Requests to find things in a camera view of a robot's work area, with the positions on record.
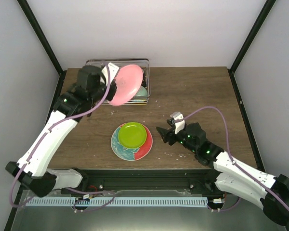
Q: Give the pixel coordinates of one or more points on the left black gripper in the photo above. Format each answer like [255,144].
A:
[112,90]

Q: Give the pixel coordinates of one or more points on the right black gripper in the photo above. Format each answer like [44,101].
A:
[168,134]

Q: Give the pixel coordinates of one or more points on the pink plate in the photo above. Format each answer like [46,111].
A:
[128,81]

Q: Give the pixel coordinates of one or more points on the green floral bowl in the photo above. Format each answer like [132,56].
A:
[141,93]

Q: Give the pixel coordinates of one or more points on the lime green small plate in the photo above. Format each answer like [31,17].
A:
[132,135]

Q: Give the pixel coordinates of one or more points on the red plate underneath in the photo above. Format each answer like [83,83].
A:
[131,154]

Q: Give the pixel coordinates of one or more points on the dark blue mug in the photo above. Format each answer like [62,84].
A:
[144,82]

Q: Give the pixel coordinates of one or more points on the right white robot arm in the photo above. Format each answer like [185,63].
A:
[268,192]

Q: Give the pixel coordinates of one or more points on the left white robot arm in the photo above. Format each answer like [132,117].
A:
[93,85]

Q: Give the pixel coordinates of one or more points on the light blue slotted strip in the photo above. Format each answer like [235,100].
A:
[127,201]

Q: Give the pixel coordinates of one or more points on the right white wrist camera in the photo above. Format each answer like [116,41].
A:
[179,121]

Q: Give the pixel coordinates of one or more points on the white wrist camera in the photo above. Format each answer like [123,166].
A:
[109,72]
[179,121]

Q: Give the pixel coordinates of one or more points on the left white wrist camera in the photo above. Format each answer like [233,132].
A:
[109,72]

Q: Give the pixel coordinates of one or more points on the wire dish rack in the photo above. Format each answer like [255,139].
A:
[143,63]

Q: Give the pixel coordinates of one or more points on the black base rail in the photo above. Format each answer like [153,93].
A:
[196,181]

